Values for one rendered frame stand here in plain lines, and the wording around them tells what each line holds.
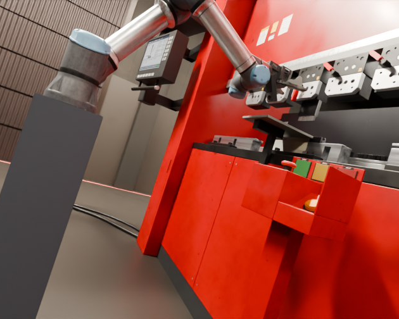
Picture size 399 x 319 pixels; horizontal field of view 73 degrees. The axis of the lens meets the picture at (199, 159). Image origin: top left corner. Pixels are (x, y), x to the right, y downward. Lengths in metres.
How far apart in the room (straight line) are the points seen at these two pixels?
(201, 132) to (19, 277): 1.43
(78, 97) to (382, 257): 0.92
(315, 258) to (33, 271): 0.83
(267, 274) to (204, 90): 1.52
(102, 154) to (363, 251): 3.83
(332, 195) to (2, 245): 0.83
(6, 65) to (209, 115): 2.94
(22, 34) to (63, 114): 3.52
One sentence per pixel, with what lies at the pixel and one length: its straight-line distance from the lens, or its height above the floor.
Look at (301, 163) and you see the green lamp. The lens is 0.83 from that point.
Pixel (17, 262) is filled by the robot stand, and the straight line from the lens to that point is 0.93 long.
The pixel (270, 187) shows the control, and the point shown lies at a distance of 0.67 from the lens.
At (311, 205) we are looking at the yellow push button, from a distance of 0.68.
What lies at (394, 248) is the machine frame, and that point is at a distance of 0.85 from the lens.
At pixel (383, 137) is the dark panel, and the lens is 1.73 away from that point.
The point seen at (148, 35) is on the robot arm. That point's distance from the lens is 1.10.
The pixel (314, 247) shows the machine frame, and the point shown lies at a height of 0.59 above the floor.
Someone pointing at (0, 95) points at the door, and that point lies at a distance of 4.24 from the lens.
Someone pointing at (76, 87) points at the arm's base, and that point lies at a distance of 0.87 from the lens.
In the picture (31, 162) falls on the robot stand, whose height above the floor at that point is 0.59.
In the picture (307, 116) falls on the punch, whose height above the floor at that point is 1.10.
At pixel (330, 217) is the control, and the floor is 0.71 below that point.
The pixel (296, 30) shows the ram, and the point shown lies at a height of 1.58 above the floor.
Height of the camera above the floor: 0.73
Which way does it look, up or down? 1 degrees up
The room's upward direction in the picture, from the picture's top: 18 degrees clockwise
